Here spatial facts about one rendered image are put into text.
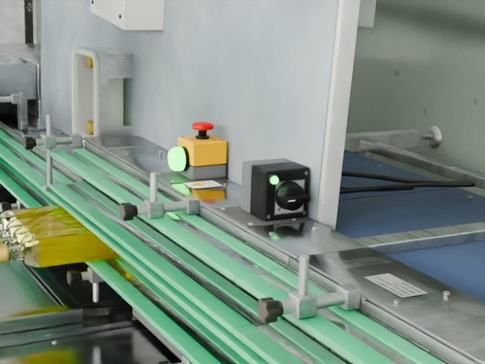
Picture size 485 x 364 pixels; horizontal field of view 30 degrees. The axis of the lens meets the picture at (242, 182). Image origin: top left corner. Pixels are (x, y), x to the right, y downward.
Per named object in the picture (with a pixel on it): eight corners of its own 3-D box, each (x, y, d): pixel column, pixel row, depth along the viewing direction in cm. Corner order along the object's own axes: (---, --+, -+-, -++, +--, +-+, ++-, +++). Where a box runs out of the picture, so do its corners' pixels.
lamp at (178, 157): (179, 167, 168) (164, 169, 167) (180, 144, 167) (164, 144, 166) (189, 172, 164) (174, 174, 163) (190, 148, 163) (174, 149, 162)
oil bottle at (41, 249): (122, 248, 183) (16, 261, 173) (122, 222, 182) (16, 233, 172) (132, 256, 178) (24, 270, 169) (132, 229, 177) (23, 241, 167)
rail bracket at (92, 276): (130, 292, 182) (65, 301, 176) (130, 259, 181) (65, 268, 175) (137, 298, 179) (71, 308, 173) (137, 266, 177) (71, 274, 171)
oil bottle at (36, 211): (94, 226, 198) (-4, 236, 188) (94, 201, 197) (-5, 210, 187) (103, 232, 193) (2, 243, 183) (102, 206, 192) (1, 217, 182)
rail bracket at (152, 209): (193, 209, 152) (117, 217, 146) (193, 166, 150) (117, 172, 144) (203, 215, 148) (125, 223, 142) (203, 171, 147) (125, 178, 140)
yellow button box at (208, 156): (212, 170, 173) (176, 172, 169) (213, 131, 171) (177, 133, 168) (229, 178, 167) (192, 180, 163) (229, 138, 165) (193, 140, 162)
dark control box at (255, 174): (284, 204, 149) (239, 209, 145) (286, 157, 147) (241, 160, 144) (311, 217, 142) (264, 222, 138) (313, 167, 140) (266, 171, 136)
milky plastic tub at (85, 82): (105, 136, 225) (71, 139, 221) (105, 45, 220) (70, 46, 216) (130, 149, 210) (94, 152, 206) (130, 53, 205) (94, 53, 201)
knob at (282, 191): (299, 207, 141) (310, 213, 138) (274, 210, 139) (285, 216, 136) (300, 179, 140) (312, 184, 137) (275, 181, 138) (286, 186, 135)
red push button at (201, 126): (188, 139, 167) (188, 120, 167) (207, 138, 169) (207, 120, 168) (196, 143, 164) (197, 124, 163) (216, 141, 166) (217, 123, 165)
